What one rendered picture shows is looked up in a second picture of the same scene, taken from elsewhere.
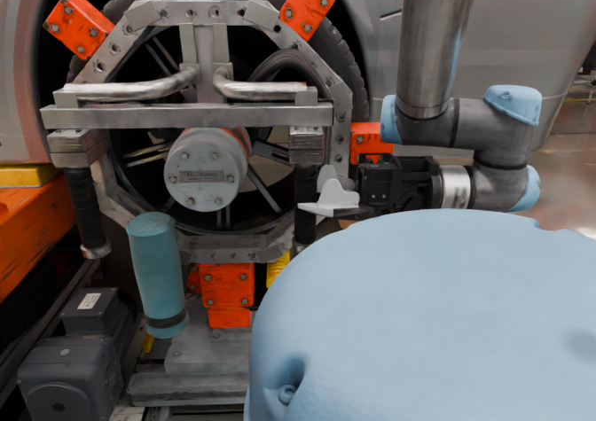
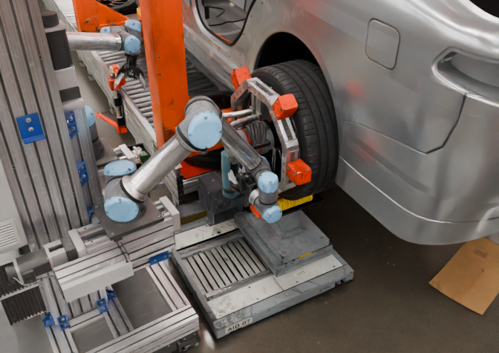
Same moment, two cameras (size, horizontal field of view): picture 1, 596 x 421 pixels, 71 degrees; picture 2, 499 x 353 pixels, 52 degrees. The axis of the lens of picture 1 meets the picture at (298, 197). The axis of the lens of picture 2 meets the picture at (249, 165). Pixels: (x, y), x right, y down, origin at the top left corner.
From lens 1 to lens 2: 1.99 m
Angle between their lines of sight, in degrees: 55
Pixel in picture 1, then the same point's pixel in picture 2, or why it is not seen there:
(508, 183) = (259, 206)
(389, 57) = (346, 140)
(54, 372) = (205, 183)
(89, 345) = (219, 183)
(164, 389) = (242, 224)
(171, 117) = not seen: hidden behind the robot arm
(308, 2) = (278, 107)
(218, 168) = not seen: hidden behind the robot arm
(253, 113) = not seen: hidden behind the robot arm
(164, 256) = (226, 166)
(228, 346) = (269, 228)
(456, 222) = (128, 164)
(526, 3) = (399, 151)
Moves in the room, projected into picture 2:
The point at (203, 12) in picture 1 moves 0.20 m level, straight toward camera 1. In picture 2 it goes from (257, 93) to (220, 106)
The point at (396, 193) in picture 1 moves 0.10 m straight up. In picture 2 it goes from (240, 186) to (240, 167)
